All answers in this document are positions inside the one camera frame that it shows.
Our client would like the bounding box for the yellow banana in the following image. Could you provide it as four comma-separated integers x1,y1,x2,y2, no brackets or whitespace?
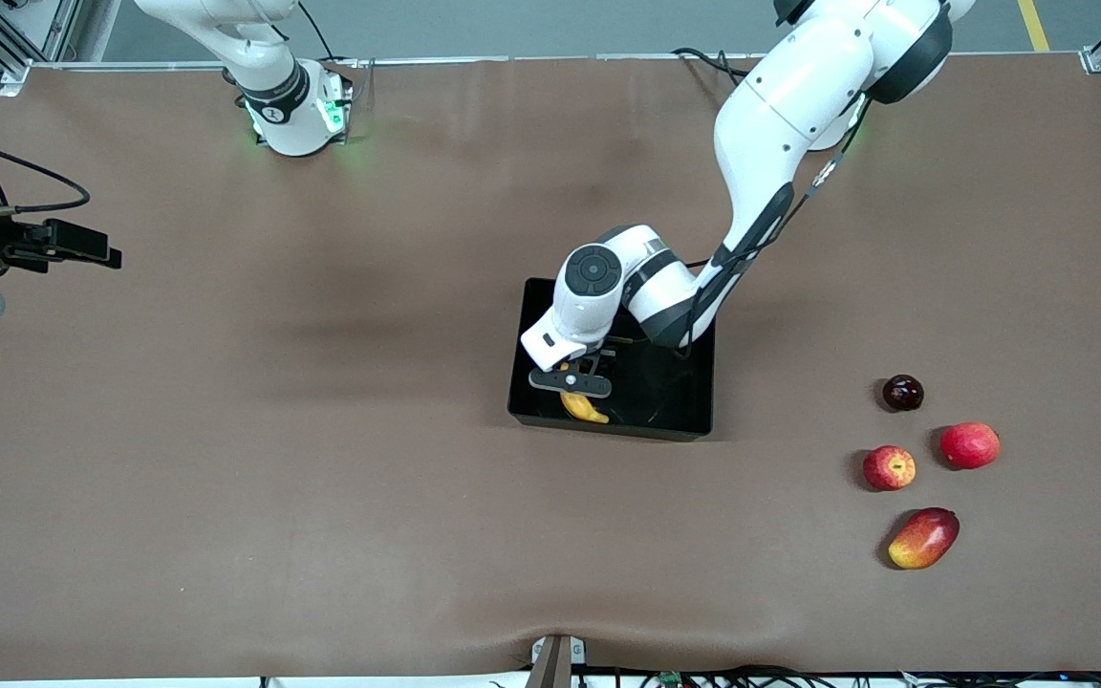
560,361,611,424

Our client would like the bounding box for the black plastic box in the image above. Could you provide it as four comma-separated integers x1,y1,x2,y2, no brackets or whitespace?
507,277,718,442

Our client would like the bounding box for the small red yellow apple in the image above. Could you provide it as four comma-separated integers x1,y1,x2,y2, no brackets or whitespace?
862,445,918,492

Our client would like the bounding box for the brown table cover mat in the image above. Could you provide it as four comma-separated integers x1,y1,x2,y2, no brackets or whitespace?
0,53,1101,681

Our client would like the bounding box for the dark purple plum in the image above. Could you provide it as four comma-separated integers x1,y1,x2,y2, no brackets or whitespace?
882,375,925,414

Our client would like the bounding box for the red yellow mango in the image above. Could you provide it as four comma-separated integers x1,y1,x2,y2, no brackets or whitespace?
888,507,961,570

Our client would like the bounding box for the red peach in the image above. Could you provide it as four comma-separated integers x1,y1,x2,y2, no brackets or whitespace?
939,422,1002,470

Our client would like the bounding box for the yellow floor tape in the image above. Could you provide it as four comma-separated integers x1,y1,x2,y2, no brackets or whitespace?
1017,0,1053,54

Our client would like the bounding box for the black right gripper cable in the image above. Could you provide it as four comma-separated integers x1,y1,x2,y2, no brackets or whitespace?
0,124,91,213

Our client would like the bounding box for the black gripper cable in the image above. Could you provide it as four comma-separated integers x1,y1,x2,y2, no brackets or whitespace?
684,96,872,355
0,124,91,213

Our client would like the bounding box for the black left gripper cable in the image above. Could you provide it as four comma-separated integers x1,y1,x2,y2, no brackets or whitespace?
684,96,872,355

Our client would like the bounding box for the camera mount post with bracket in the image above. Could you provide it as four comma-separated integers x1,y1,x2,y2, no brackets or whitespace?
524,634,588,688

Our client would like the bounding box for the black left arm base cable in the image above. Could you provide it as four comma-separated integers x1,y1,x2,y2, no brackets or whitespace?
672,46,752,87

